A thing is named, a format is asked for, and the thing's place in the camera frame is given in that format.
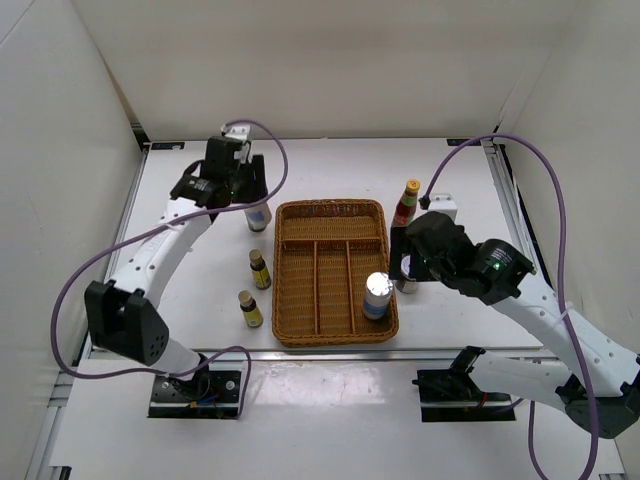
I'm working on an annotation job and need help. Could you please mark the red label sauce bottle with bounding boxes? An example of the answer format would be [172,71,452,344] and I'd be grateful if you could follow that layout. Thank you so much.
[391,178,421,227]

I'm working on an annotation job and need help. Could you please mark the dark jar white lid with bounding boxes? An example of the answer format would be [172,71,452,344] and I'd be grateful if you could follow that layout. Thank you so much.
[395,255,419,294]

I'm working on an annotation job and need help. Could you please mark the small yellow label bottle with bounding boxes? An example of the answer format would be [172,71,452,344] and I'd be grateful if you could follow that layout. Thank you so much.
[249,249,271,290]

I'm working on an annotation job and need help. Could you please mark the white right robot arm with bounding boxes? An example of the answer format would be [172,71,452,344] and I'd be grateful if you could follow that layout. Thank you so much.
[389,211,639,439]

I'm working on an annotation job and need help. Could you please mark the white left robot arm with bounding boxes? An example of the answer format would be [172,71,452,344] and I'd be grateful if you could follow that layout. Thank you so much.
[85,124,267,400]

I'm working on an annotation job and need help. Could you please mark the left table edge label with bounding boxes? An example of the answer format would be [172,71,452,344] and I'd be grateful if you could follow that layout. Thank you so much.
[150,142,185,151]

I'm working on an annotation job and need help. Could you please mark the table edge label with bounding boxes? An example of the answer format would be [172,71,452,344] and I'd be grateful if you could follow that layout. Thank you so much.
[150,142,185,151]
[446,138,482,147]

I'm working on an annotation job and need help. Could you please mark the brown wicker basket tray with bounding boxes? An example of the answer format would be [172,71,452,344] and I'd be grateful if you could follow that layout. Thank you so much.
[272,199,399,348]

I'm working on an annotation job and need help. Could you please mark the right table edge label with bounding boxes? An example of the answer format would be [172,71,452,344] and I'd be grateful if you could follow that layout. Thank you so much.
[446,138,482,147]

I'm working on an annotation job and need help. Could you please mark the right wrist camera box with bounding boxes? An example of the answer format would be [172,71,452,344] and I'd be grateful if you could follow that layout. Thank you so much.
[427,193,458,221]

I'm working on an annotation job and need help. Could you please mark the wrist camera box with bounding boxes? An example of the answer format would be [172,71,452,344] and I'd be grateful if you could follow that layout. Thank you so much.
[221,123,252,164]
[427,193,458,221]

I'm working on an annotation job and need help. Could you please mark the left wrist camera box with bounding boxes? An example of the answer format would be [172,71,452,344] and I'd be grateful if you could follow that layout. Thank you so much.
[221,123,252,164]

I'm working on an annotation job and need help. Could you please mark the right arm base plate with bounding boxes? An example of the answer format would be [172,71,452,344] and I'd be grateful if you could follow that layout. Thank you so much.
[412,346,518,423]

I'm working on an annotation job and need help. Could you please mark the aluminium frame rail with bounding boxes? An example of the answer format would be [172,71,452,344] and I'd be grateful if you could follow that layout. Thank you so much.
[79,347,556,365]

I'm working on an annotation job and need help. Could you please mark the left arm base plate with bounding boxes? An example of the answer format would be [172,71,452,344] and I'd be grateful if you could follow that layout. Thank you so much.
[147,368,243,420]

